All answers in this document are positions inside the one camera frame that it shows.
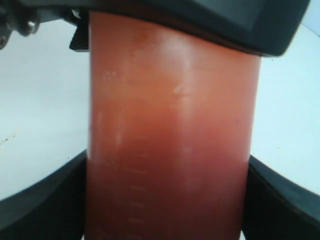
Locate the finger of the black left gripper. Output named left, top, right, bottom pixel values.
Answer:
left=88, top=0, right=310, bottom=57
left=69, top=24, right=89, bottom=52

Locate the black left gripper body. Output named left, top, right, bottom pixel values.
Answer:
left=0, top=0, right=83, bottom=51

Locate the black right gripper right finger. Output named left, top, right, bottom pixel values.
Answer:
left=242, top=156, right=320, bottom=240

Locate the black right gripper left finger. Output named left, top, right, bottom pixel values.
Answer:
left=0, top=151, right=87, bottom=240

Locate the red sauce squeeze bottle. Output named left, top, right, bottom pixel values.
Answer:
left=84, top=12, right=261, bottom=240

